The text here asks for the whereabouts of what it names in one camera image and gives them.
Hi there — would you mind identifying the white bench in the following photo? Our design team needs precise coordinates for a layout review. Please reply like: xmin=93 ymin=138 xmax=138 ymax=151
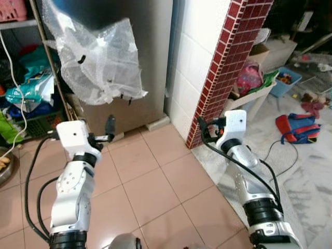
xmin=223 ymin=78 xmax=278 ymax=125

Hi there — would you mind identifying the blue and red backpack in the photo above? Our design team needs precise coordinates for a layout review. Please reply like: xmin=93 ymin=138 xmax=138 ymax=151
xmin=275 ymin=113 xmax=322 ymax=145

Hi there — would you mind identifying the white box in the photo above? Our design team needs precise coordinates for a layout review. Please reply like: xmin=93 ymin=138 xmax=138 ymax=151
xmin=262 ymin=37 xmax=298 ymax=73

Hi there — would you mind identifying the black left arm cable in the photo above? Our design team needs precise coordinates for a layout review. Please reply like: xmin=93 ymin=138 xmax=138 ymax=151
xmin=24 ymin=135 xmax=59 ymax=243

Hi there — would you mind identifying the teal cloth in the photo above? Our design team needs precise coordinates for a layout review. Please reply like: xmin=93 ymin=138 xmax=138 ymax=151
xmin=21 ymin=47 xmax=52 ymax=73

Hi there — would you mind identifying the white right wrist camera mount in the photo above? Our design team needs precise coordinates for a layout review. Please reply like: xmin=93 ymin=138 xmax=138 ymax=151
xmin=217 ymin=109 xmax=249 ymax=151

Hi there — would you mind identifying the grey storage shelf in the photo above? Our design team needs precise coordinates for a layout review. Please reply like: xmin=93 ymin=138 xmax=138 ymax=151
xmin=0 ymin=20 xmax=38 ymax=31

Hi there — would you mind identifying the metal bowl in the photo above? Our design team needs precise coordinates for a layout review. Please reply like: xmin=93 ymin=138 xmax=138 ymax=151
xmin=0 ymin=147 xmax=19 ymax=187

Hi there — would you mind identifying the pink bag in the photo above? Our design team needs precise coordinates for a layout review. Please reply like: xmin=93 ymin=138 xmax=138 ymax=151
xmin=236 ymin=61 xmax=262 ymax=96

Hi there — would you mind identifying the blue plastic bin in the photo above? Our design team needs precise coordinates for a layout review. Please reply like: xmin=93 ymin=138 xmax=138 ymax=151
xmin=270 ymin=66 xmax=302 ymax=98

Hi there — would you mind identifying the thin brown pole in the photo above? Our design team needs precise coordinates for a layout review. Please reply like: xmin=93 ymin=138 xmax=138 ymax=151
xmin=29 ymin=0 xmax=74 ymax=121

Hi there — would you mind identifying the white power cord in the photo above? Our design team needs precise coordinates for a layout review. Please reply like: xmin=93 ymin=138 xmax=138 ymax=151
xmin=0 ymin=31 xmax=29 ymax=156

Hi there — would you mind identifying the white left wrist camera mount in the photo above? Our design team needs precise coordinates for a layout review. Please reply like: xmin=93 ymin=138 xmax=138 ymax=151
xmin=56 ymin=120 xmax=102 ymax=161

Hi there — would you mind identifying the cardboard box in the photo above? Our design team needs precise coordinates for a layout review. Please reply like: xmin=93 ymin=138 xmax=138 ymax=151
xmin=248 ymin=43 xmax=270 ymax=65

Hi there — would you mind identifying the thin black floor cable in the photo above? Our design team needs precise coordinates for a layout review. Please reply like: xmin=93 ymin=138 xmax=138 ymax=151
xmin=262 ymin=139 xmax=300 ymax=178

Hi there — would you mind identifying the pink plastic basket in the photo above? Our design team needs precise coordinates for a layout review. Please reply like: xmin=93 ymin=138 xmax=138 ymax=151
xmin=0 ymin=0 xmax=27 ymax=22

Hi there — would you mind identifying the grey robot leg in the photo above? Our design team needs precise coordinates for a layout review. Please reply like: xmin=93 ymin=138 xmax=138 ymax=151
xmin=106 ymin=233 xmax=143 ymax=249

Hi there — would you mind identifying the green cloth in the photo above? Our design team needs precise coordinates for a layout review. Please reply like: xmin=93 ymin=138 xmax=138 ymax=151
xmin=257 ymin=70 xmax=281 ymax=89

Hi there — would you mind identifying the clear bubble wrap bag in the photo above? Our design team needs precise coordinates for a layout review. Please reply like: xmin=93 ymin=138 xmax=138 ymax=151
xmin=41 ymin=0 xmax=149 ymax=106

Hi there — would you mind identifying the pink toy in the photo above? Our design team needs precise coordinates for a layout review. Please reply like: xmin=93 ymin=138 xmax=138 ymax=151
xmin=300 ymin=92 xmax=325 ymax=119

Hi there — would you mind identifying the teal printed plastic bag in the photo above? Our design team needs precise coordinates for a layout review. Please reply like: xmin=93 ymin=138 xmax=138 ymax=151
xmin=5 ymin=73 xmax=55 ymax=104

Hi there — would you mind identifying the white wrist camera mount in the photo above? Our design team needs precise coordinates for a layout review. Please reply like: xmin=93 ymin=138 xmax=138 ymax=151
xmin=56 ymin=120 xmax=102 ymax=161
xmin=217 ymin=109 xmax=249 ymax=151

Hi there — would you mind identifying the bright green plastic item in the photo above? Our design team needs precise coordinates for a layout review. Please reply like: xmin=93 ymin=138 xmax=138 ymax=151
xmin=0 ymin=112 xmax=24 ymax=143

